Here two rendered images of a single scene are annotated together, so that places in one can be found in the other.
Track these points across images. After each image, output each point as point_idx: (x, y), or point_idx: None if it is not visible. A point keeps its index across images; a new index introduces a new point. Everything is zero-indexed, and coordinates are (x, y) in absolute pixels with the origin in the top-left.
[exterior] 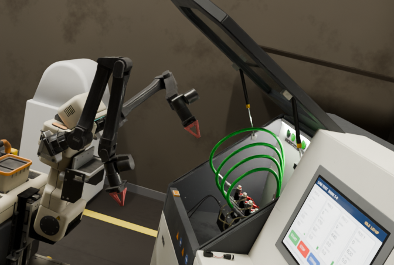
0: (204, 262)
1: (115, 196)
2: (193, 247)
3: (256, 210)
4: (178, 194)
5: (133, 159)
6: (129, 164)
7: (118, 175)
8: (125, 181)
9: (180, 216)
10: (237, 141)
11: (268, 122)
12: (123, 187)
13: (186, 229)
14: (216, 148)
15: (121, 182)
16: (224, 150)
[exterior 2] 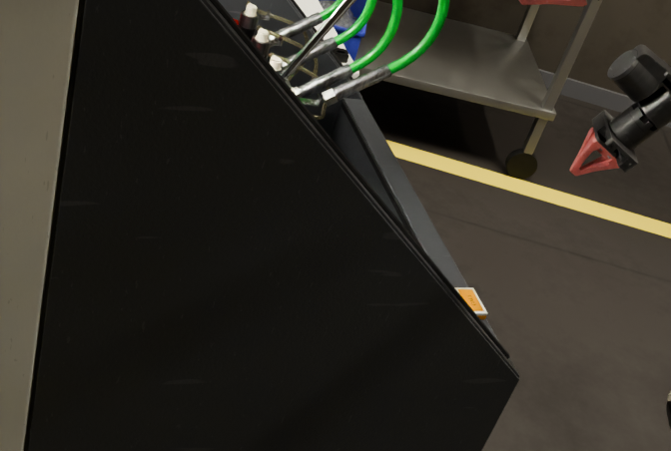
0: (339, 46)
1: (602, 162)
2: (363, 105)
3: (253, 5)
4: (459, 289)
5: (628, 67)
6: (620, 56)
7: (631, 105)
8: (608, 134)
9: (418, 200)
10: (340, 161)
11: (217, 12)
12: (598, 126)
13: (389, 153)
14: None
15: (612, 121)
16: (383, 203)
